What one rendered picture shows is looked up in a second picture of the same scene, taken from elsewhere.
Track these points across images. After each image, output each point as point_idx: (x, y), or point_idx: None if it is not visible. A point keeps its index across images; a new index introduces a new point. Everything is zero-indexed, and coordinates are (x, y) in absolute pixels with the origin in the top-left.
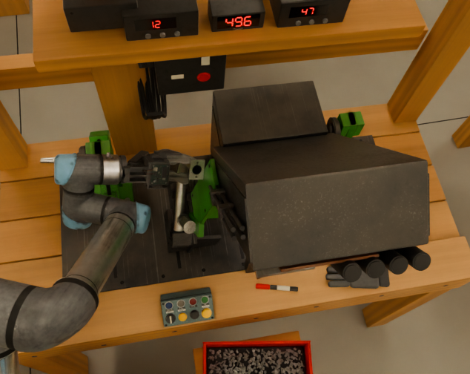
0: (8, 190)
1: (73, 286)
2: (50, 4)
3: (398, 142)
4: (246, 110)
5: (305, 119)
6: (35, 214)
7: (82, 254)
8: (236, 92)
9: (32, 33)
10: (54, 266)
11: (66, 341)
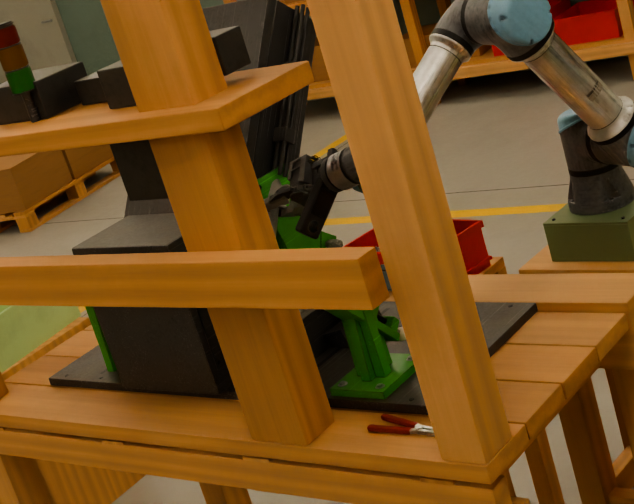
0: (519, 412)
1: (437, 25)
2: (236, 91)
3: (36, 376)
4: (165, 229)
5: (130, 222)
6: (505, 382)
7: (424, 77)
8: (148, 242)
9: (282, 74)
10: (525, 335)
11: (562, 274)
